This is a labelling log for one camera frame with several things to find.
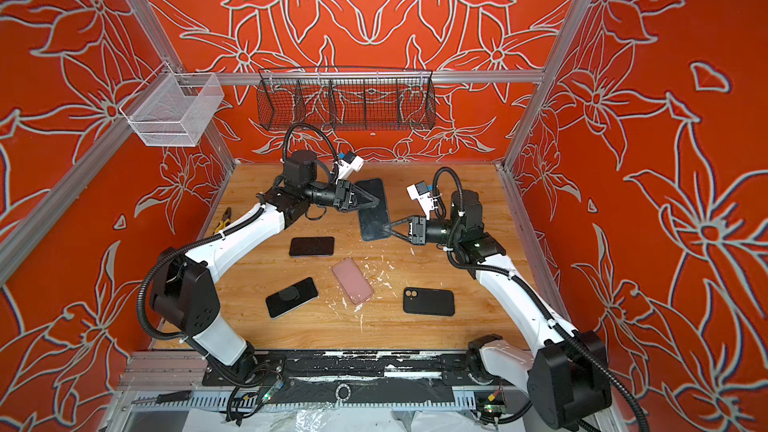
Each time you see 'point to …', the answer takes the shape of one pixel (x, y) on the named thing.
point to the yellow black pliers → (225, 221)
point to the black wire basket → (347, 99)
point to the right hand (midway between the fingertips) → (385, 232)
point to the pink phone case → (355, 284)
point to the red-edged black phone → (312, 246)
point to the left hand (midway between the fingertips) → (374, 202)
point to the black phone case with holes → (428, 301)
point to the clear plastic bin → (178, 110)
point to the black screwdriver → (167, 397)
